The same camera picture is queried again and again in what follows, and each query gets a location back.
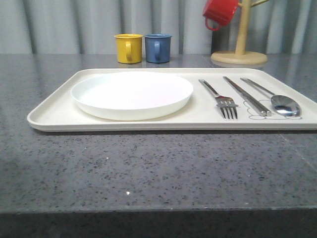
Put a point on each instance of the white round plate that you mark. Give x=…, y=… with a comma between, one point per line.
x=136, y=95

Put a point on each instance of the silver metal fork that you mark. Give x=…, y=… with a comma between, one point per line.
x=226, y=104

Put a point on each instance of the silver metal chopstick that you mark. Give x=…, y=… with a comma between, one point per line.
x=242, y=96
x=248, y=95

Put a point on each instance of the silver metal spoon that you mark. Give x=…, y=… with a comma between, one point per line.
x=283, y=105

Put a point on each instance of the blue mug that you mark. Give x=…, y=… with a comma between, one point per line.
x=157, y=48

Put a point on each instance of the yellow mug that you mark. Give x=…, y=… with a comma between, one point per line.
x=129, y=48

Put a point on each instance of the cream rabbit serving tray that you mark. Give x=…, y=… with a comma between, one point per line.
x=59, y=112

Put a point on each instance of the wooden mug tree stand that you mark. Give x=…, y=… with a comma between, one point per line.
x=240, y=55

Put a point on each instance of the red mug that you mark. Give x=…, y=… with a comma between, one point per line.
x=219, y=11

